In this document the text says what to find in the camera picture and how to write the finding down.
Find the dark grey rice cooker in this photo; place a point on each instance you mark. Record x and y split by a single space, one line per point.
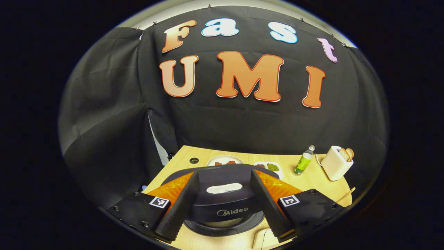
225 201

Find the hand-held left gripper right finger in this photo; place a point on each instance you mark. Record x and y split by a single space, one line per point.
270 211

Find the black backdrop cloth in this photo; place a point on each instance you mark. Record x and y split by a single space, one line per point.
242 125

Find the white toaster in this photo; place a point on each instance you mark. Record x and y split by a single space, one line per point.
334 166

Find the black table grommet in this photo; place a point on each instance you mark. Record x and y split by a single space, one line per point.
194 160

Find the rectangular dish with beans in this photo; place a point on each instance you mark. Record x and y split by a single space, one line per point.
272 167

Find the toast slice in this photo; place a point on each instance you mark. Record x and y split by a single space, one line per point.
350 152
344 154

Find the round plate with red food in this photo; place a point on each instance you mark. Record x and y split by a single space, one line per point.
224 160

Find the green drink bottle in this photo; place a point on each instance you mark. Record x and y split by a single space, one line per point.
303 163

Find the wooden spoon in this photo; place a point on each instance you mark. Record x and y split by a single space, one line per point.
347 194

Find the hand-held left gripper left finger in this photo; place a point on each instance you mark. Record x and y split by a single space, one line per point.
180 211

